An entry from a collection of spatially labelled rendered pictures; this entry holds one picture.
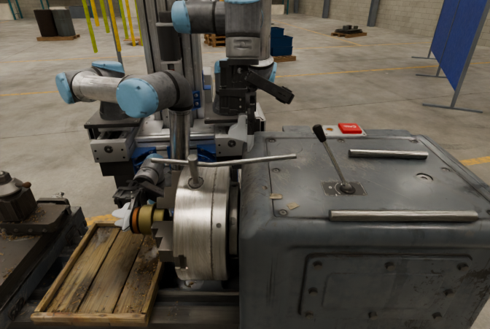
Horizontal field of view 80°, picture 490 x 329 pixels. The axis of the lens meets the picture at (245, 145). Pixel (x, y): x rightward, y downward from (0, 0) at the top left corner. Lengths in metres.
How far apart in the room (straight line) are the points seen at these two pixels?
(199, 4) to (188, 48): 0.66
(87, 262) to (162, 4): 1.03
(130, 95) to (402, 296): 0.85
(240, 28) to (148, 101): 0.38
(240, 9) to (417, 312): 0.79
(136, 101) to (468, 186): 0.87
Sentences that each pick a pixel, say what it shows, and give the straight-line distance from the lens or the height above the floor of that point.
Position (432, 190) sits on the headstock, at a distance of 0.78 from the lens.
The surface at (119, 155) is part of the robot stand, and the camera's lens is 1.29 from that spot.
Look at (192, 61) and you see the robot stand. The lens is 1.45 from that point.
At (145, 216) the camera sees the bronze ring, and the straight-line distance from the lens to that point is 0.86.
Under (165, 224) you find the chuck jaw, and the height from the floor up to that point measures 1.10.
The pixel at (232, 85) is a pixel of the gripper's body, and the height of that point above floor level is 1.47.
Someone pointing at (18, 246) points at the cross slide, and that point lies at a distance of 1.15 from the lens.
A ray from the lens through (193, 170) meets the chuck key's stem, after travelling 0.69.
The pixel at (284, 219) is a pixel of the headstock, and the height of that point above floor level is 1.25.
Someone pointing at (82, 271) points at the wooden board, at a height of 0.89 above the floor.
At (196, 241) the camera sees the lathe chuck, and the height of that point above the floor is 1.15.
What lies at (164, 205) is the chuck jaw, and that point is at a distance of 0.86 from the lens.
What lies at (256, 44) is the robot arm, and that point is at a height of 1.55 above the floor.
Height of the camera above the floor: 1.65
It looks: 28 degrees down
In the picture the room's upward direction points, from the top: straight up
